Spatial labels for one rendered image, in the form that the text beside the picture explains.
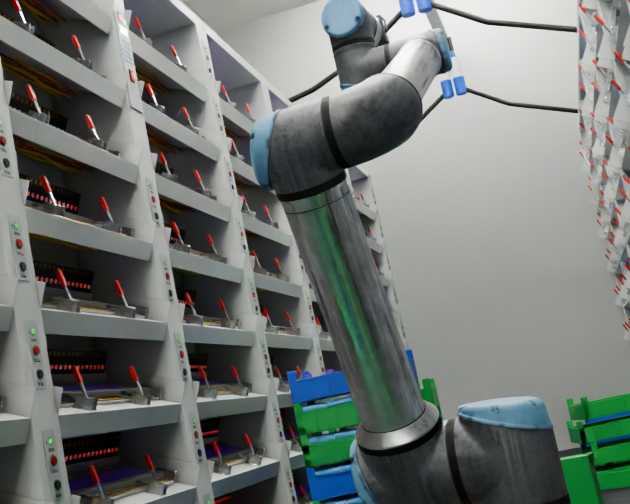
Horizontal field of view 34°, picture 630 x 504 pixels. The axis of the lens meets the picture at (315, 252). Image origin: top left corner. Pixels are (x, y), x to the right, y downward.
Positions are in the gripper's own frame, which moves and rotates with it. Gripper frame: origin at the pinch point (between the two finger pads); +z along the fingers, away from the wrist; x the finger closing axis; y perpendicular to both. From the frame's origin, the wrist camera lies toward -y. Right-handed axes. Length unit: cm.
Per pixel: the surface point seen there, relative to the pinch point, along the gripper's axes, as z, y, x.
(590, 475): 44, -109, -19
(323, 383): 8, -71, 35
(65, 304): -57, -44, 63
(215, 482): 0, -89, 66
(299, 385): 7, -70, 41
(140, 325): -26, -49, 64
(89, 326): -51, -49, 62
